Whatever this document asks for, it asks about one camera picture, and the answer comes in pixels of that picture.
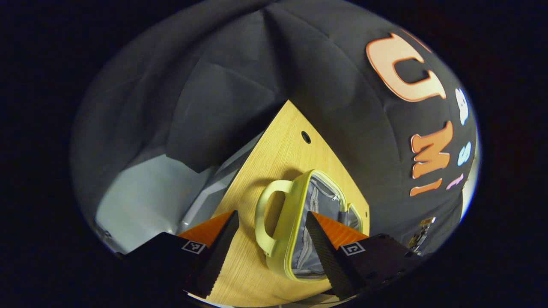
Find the grey table frame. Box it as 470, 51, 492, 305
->
179, 132, 262, 234

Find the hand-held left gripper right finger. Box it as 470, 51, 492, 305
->
305, 211, 424, 301

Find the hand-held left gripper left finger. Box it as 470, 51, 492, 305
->
116, 210, 240, 300

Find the pale yellow suitcase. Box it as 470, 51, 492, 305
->
255, 169, 364, 283

